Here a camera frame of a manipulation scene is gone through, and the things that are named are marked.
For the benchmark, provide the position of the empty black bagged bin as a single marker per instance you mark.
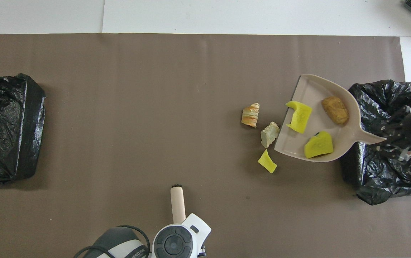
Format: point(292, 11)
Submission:
point(8, 143)

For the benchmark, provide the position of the crumpled black bagged bin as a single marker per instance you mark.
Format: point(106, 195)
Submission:
point(370, 179)

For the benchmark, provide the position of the notched yellow sponge piece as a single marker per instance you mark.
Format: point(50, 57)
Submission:
point(299, 116)

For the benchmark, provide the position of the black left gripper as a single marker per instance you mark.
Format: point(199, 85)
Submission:
point(202, 251)

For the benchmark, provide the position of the large toy croissant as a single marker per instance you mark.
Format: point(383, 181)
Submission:
point(250, 115)

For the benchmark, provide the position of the small yellow sponge piece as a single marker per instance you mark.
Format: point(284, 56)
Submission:
point(267, 162)

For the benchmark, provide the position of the beige hand brush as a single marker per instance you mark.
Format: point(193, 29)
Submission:
point(177, 204)

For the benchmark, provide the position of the yellow sponge wedge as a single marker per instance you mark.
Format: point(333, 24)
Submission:
point(319, 145)

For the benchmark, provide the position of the beige plastic dustpan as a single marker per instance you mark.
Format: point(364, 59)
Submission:
point(312, 93)

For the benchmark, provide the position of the brown paper table mat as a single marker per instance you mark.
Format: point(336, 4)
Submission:
point(205, 46)

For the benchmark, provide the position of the brown bread roll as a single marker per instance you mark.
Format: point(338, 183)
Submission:
point(335, 110)

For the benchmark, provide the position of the pale bread chunk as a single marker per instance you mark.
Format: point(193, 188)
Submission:
point(269, 134)

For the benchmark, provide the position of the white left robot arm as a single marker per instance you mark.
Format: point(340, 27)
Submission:
point(173, 243)

